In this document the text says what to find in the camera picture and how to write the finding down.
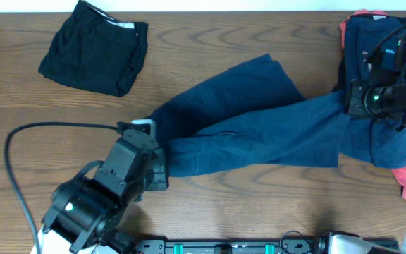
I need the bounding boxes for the navy blue shorts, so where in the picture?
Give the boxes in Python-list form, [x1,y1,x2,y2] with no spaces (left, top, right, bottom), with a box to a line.
[151,54,349,177]
[338,16,406,169]

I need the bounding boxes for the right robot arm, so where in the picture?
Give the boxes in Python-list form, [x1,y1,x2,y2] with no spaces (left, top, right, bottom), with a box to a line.
[336,30,406,253]

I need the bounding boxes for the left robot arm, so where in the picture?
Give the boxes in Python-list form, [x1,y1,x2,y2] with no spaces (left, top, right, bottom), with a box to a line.
[33,129,168,253]

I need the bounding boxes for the red garment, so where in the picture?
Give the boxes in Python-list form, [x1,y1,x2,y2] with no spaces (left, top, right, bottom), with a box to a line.
[338,9,406,201]

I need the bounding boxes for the folded black shorts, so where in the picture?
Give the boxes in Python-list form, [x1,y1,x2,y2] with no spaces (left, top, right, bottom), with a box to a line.
[38,1,149,97]

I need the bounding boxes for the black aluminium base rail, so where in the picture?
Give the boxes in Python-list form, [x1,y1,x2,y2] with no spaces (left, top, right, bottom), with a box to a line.
[132,238,400,254]

